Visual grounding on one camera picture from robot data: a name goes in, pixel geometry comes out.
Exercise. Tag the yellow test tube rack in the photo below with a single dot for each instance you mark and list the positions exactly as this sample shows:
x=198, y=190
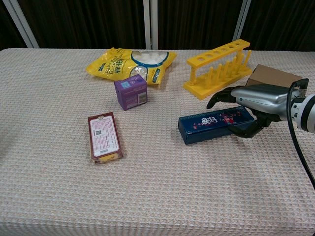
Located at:
x=217, y=68

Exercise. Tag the brown cardboard box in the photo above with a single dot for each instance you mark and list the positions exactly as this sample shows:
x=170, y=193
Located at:
x=273, y=76

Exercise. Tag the white partition frame post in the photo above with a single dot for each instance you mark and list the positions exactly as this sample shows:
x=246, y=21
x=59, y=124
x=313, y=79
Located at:
x=241, y=20
x=150, y=24
x=22, y=23

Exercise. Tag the beige woven tablecloth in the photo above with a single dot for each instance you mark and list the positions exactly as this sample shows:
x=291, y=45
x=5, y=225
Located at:
x=73, y=191

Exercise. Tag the dark curtain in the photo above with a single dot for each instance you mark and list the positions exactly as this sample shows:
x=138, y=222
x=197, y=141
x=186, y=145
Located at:
x=86, y=22

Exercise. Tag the blue glasses case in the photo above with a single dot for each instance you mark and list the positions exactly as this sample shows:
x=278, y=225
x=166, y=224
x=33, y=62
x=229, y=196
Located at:
x=211, y=124

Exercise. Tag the red white flat box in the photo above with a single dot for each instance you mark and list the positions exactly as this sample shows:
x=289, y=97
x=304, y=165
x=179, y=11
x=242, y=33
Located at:
x=104, y=137

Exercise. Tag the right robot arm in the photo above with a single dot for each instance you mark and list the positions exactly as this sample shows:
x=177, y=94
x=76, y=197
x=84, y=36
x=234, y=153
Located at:
x=305, y=111

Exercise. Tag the purple small carton box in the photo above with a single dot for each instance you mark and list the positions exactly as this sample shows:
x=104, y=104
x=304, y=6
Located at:
x=131, y=93

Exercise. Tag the yellow marshmallow bag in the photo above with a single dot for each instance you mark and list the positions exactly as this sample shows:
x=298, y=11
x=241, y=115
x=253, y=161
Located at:
x=130, y=65

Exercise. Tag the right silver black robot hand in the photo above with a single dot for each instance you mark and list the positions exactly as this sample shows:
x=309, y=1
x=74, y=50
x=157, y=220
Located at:
x=261, y=99

